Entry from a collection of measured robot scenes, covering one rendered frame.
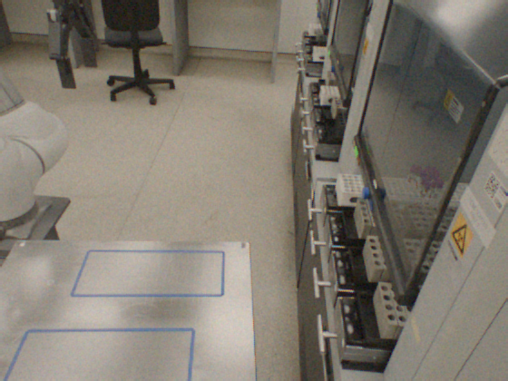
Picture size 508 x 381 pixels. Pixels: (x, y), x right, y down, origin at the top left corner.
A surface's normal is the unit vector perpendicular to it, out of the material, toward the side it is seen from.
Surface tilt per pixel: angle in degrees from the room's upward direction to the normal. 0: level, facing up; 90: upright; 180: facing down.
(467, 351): 90
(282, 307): 0
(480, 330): 90
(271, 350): 0
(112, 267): 0
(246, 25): 90
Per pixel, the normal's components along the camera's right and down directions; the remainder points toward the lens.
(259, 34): -0.06, 0.60
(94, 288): 0.05, -0.80
